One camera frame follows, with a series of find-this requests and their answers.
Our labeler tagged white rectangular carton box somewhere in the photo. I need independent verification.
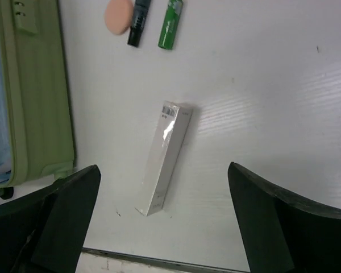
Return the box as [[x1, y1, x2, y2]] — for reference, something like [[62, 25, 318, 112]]
[[135, 101, 193, 217]]

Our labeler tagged light green hard suitcase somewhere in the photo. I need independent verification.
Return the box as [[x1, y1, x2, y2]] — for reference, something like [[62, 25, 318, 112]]
[[0, 1, 75, 200]]

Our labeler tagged green cylindrical tube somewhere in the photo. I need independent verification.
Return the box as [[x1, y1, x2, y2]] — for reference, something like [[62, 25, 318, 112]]
[[158, 0, 184, 50]]

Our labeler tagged black cosmetic tube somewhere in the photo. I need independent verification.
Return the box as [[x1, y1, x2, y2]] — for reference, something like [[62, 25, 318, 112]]
[[127, 0, 151, 47]]

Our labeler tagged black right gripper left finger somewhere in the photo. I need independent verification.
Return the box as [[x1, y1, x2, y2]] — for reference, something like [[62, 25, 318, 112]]
[[0, 165, 101, 272]]

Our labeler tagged pink makeup sponge puff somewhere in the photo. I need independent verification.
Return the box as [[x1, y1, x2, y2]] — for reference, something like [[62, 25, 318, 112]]
[[104, 0, 134, 35]]

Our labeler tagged aluminium table edge rail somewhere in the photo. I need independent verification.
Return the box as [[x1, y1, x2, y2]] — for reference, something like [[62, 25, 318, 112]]
[[82, 247, 243, 273]]

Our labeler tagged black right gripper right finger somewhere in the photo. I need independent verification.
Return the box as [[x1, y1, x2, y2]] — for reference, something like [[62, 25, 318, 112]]
[[228, 162, 341, 272]]

